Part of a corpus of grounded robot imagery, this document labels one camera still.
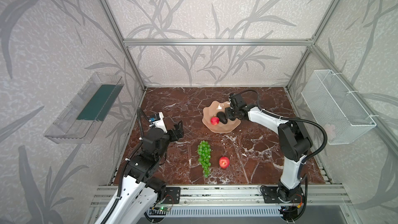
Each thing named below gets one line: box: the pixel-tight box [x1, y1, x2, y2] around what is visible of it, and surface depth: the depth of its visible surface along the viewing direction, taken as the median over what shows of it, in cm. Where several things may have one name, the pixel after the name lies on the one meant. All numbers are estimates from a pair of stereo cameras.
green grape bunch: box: [196, 140, 212, 178], surface depth 84 cm
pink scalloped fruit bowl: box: [202, 100, 242, 134], surface depth 101 cm
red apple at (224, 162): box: [218, 156, 231, 169], surface depth 82 cm
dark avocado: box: [216, 110, 228, 125], surface depth 99 cm
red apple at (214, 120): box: [210, 114, 220, 126], surface depth 98 cm
